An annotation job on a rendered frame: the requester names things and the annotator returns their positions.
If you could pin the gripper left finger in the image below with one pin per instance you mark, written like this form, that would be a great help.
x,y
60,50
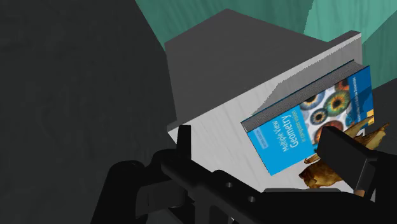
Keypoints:
x,y
186,173

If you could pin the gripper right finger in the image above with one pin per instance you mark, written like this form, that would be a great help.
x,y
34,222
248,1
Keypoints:
x,y
344,155

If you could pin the brown yellow crumpled object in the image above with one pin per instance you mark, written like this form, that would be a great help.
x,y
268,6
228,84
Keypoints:
x,y
319,177

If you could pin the white grey table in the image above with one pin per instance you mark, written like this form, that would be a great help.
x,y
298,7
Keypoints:
x,y
223,139

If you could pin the blue book with eye pictures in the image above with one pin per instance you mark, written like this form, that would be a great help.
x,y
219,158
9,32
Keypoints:
x,y
279,145

